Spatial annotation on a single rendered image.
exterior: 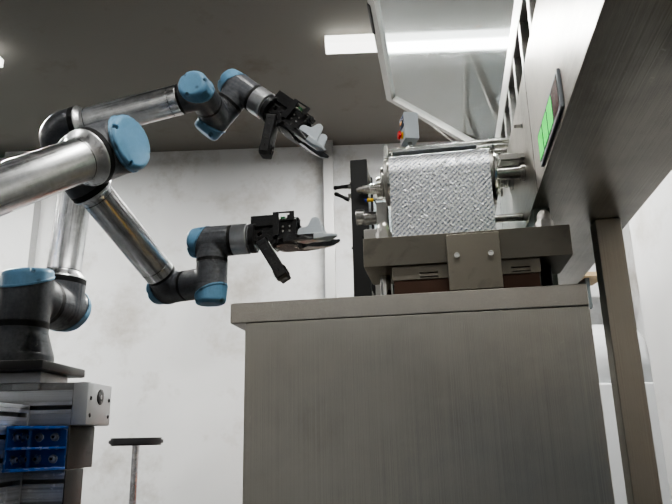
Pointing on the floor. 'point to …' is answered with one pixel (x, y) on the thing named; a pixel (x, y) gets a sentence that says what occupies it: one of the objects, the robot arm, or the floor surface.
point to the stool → (134, 458)
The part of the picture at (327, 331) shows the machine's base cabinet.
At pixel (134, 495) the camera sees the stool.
